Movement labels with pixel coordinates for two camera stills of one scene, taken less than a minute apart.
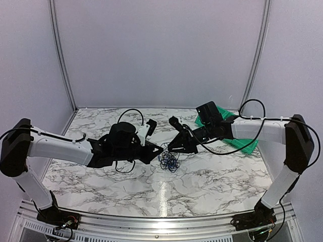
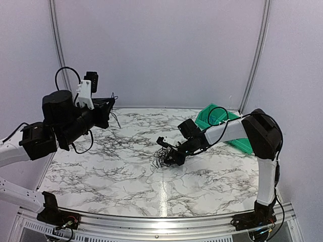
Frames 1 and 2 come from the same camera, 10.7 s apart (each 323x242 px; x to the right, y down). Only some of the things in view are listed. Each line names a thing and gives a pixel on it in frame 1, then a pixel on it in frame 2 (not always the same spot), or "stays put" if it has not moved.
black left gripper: (149, 155) -> (103, 110)
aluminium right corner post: (260, 51) stays put
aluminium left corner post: (60, 54) stays put
